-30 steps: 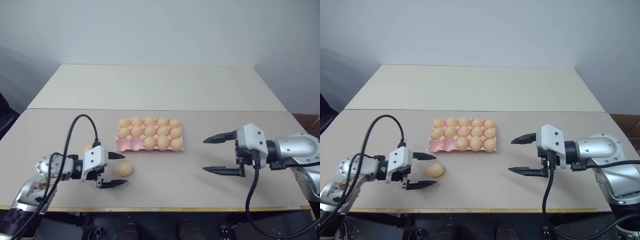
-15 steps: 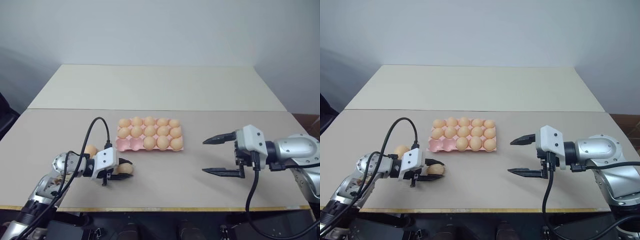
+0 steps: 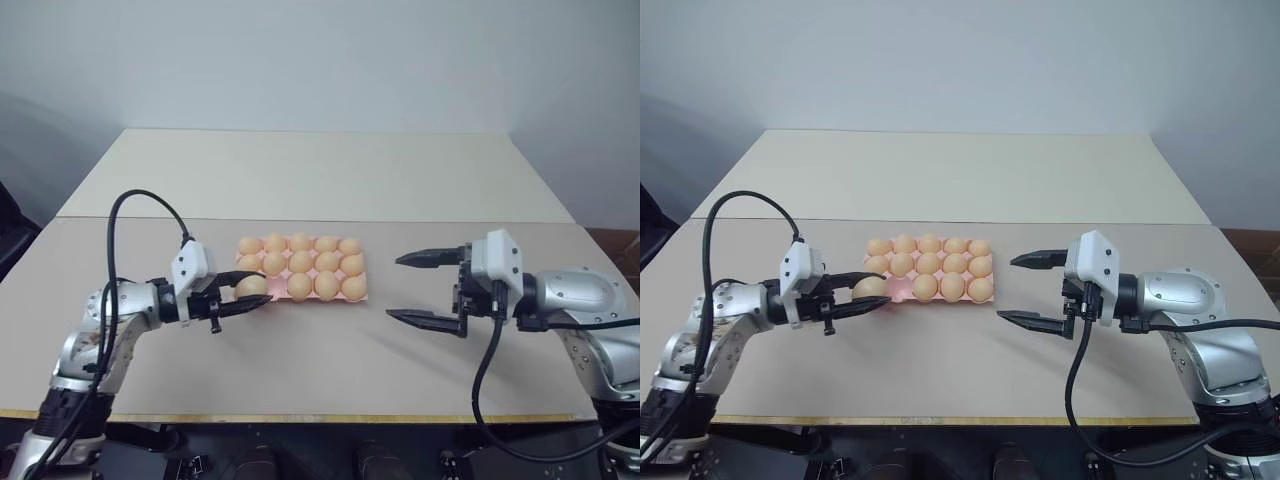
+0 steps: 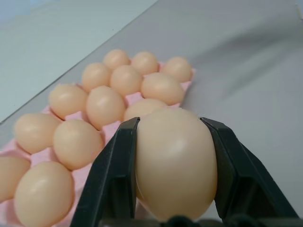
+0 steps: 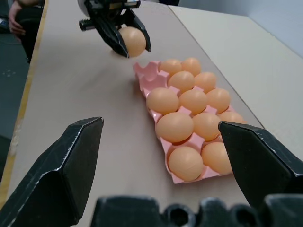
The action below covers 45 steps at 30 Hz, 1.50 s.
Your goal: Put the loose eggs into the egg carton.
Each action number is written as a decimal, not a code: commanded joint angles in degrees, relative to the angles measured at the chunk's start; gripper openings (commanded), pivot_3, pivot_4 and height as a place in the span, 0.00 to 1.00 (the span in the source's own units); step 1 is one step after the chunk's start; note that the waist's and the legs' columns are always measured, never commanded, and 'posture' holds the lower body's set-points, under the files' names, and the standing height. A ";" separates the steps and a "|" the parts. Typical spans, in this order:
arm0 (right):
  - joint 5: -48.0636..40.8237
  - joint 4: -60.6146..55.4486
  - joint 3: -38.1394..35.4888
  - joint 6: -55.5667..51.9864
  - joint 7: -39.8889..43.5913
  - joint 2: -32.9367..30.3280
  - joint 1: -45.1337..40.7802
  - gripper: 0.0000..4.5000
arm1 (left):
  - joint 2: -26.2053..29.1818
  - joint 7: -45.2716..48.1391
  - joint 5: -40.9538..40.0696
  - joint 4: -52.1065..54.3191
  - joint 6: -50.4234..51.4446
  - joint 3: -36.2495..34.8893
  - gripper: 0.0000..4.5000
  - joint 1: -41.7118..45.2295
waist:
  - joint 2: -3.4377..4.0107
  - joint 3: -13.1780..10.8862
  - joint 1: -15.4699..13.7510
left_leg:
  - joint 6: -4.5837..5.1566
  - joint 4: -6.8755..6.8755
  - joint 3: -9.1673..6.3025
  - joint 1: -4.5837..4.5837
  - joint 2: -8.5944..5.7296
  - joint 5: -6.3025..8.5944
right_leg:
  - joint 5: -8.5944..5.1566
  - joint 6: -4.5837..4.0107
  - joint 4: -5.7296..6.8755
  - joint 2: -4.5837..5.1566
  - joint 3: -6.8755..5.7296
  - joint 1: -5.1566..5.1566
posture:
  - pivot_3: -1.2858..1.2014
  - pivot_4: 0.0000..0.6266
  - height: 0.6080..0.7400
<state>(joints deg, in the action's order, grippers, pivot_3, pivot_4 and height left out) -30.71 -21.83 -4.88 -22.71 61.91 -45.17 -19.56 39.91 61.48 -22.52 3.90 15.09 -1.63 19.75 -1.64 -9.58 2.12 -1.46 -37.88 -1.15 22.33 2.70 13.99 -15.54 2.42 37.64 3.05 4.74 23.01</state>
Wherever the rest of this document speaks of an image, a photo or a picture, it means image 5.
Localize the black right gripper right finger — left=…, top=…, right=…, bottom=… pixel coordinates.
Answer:
left=218, top=121, right=303, bottom=208

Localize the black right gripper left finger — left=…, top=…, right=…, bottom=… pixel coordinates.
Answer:
left=0, top=116, right=104, bottom=227

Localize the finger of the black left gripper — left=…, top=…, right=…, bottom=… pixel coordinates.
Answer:
left=95, top=16, right=130, bottom=59
left=122, top=9, right=152, bottom=52

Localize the orange-tan egg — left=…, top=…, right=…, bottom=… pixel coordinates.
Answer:
left=192, top=112, right=223, bottom=142
left=178, top=89, right=209, bottom=114
left=146, top=87, right=179, bottom=114
left=217, top=111, right=245, bottom=124
left=194, top=71, right=217, bottom=94
left=155, top=112, right=196, bottom=143
left=159, top=58, right=183, bottom=77
left=181, top=57, right=202, bottom=77
left=168, top=70, right=196, bottom=94
left=206, top=88, right=232, bottom=114
left=201, top=141, right=234, bottom=175
left=168, top=146, right=205, bottom=183
left=118, top=26, right=146, bottom=58

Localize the pink egg carton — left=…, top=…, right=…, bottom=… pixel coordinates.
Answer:
left=132, top=60, right=248, bottom=185

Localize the bystander's bare hand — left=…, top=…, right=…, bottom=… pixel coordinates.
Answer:
left=8, top=3, right=26, bottom=36

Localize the bystander in dark clothes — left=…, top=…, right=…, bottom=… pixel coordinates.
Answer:
left=9, top=0, right=46, bottom=64

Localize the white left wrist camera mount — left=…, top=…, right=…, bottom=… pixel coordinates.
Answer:
left=77, top=0, right=92, bottom=19

